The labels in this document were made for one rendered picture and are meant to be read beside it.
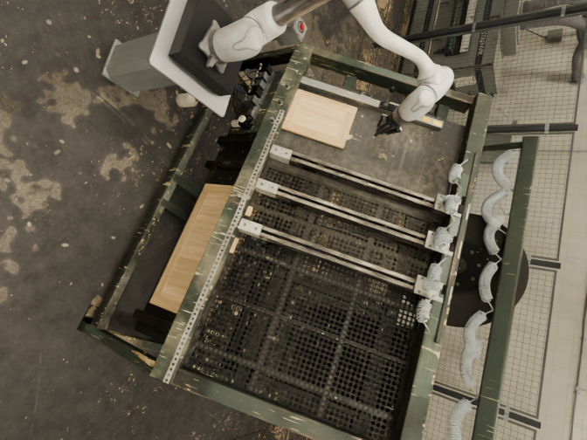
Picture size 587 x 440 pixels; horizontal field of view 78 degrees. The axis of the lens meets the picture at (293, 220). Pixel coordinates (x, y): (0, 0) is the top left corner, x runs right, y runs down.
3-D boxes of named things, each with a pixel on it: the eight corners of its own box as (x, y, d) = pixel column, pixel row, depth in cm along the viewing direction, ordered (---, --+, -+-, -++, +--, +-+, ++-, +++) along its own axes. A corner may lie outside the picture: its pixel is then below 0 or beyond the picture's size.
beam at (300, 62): (296, 52, 253) (297, 40, 243) (313, 58, 252) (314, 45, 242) (155, 374, 186) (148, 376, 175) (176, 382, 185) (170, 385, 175)
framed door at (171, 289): (207, 185, 264) (205, 183, 263) (265, 189, 233) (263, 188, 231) (151, 303, 237) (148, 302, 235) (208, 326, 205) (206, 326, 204)
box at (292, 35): (276, 17, 231) (300, 11, 221) (286, 33, 240) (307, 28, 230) (269, 31, 227) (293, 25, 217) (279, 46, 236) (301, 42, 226)
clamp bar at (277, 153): (274, 147, 222) (273, 125, 200) (461, 209, 215) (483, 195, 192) (268, 161, 219) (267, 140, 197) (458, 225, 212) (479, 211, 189)
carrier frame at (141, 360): (217, 61, 291) (301, 44, 243) (297, 158, 396) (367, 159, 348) (76, 329, 224) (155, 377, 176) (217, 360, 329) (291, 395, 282)
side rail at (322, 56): (313, 58, 252) (314, 46, 242) (466, 106, 245) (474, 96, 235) (310, 65, 250) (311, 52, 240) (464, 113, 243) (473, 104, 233)
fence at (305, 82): (301, 79, 239) (302, 76, 235) (440, 125, 233) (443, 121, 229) (299, 85, 237) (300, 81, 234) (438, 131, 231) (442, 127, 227)
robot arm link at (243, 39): (206, 35, 170) (239, 25, 157) (229, 20, 180) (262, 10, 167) (222, 68, 180) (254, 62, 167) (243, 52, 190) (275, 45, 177)
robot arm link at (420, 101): (408, 127, 160) (425, 110, 163) (430, 114, 145) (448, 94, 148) (392, 109, 159) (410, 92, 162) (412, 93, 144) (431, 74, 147)
